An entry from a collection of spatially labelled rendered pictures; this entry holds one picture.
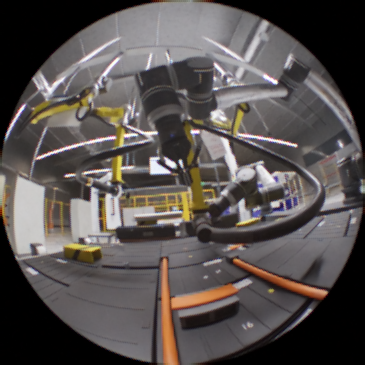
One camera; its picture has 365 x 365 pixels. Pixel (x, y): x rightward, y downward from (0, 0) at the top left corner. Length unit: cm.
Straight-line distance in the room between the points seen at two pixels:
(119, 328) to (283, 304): 20
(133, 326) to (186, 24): 945
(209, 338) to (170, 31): 931
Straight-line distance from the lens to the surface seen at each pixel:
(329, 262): 28
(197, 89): 46
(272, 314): 20
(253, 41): 782
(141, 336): 18
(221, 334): 18
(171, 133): 30
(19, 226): 436
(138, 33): 910
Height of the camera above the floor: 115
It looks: 15 degrees up
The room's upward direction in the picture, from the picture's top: 7 degrees counter-clockwise
